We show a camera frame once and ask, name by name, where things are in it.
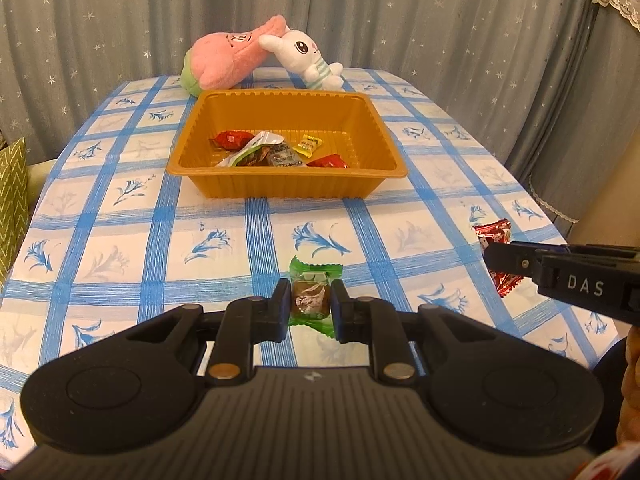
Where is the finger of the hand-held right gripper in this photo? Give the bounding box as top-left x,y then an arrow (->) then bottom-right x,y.
482,241 -> 571,282

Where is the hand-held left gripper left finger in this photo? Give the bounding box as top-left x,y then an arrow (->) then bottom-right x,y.
125,278 -> 293,387

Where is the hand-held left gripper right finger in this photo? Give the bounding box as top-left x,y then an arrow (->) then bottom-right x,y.
330,278 -> 493,387

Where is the green candy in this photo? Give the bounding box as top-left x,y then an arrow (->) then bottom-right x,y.
288,254 -> 344,339

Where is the dark red twist-wrapped candy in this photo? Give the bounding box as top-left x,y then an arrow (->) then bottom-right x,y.
472,218 -> 525,299

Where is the orange plastic tray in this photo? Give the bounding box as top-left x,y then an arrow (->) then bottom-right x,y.
166,88 -> 410,200

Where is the red snack packet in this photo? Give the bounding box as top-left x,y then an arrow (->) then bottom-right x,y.
209,130 -> 254,151

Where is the person's right hand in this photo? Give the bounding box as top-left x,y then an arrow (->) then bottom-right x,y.
616,332 -> 640,442

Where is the red wrapped candy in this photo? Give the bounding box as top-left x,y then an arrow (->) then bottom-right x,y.
305,154 -> 349,169

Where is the blue checked tablecloth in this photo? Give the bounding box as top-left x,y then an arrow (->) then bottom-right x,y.
0,67 -> 627,467

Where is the dark clear-wrapped candy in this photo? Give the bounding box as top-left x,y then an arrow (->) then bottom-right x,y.
266,142 -> 306,167

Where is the grey lace-trimmed curtain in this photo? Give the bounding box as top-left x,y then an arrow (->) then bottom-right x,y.
502,0 -> 640,224

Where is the white and green snack packet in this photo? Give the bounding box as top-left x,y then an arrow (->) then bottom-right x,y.
216,130 -> 286,168

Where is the yellow wrapped candy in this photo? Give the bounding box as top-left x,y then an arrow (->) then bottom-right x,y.
292,135 -> 324,156

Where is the red printed clothing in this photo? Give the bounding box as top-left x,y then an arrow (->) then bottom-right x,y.
574,451 -> 640,480

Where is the pink plush toy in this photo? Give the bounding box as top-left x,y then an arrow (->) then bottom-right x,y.
180,15 -> 291,97

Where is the white bunny plush toy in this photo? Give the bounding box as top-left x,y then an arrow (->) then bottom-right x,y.
258,28 -> 345,92

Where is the grey star-print curtain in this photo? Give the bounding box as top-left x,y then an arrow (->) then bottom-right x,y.
0,0 -> 603,173

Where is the green sofa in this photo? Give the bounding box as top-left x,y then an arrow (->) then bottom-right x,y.
25,158 -> 57,212

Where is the green zigzag pillow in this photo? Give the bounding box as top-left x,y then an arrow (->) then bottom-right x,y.
0,137 -> 30,294

